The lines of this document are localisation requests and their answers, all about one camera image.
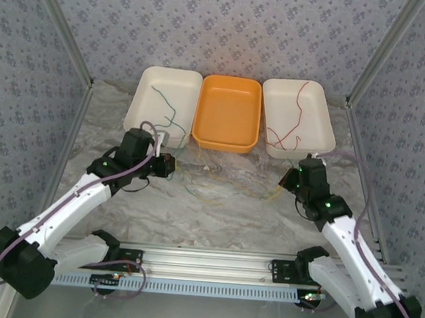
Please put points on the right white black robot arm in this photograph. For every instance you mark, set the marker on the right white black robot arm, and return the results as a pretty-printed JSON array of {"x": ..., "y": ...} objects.
[{"x": 349, "y": 243}]

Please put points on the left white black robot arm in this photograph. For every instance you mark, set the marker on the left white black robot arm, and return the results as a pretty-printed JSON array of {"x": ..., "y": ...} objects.
[{"x": 73, "y": 199}]

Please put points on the small white scrap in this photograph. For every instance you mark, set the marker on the small white scrap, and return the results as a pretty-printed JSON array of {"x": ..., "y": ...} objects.
[{"x": 207, "y": 168}]

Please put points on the white plastic bin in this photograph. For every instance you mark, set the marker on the white plastic bin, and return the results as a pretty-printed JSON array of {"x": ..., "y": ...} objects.
[
  {"x": 311, "y": 115},
  {"x": 158, "y": 99}
]

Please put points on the orange plastic bin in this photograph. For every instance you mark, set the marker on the orange plastic bin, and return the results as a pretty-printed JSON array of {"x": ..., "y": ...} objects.
[{"x": 227, "y": 112}]

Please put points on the small controller board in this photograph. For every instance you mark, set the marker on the small controller board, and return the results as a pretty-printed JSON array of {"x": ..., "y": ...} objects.
[
  {"x": 105, "y": 278},
  {"x": 312, "y": 296}
]

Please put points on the grey metal base panel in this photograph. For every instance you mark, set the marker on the grey metal base panel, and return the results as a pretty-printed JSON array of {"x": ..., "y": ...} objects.
[{"x": 203, "y": 316}]

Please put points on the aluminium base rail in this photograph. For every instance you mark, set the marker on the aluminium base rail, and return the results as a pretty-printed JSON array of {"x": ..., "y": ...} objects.
[{"x": 208, "y": 263}]

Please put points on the aluminium frame post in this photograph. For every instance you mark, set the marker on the aluminium frame post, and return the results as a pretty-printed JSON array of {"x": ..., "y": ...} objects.
[
  {"x": 383, "y": 51},
  {"x": 63, "y": 25}
]

